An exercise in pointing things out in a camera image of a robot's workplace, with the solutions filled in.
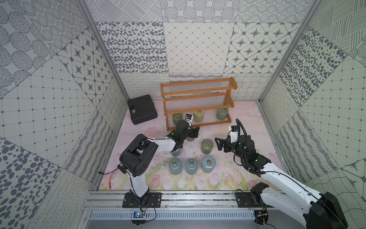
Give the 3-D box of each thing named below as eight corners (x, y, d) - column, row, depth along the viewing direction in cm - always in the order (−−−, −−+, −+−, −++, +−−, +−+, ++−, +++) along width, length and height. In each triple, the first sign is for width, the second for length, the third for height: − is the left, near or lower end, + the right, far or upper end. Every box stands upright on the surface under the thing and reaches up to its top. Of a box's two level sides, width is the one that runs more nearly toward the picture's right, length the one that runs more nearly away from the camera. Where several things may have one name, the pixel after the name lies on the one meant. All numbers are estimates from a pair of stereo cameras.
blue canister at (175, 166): (169, 174, 85) (167, 170, 78) (170, 164, 89) (169, 158, 82) (182, 174, 85) (181, 170, 78) (182, 164, 89) (181, 158, 82)
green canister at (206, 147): (204, 156, 92) (205, 150, 85) (199, 147, 95) (200, 141, 89) (212, 151, 94) (214, 145, 87) (207, 143, 97) (209, 137, 91)
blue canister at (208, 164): (201, 172, 85) (202, 167, 78) (200, 160, 90) (202, 154, 83) (214, 172, 85) (216, 167, 78) (212, 160, 90) (214, 154, 83)
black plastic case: (133, 126, 106) (131, 121, 102) (129, 104, 121) (127, 99, 116) (159, 118, 111) (157, 113, 107) (151, 98, 126) (150, 93, 121)
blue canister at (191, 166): (185, 174, 85) (185, 170, 78) (185, 164, 89) (185, 158, 82) (197, 174, 85) (198, 170, 78) (197, 164, 89) (198, 158, 82)
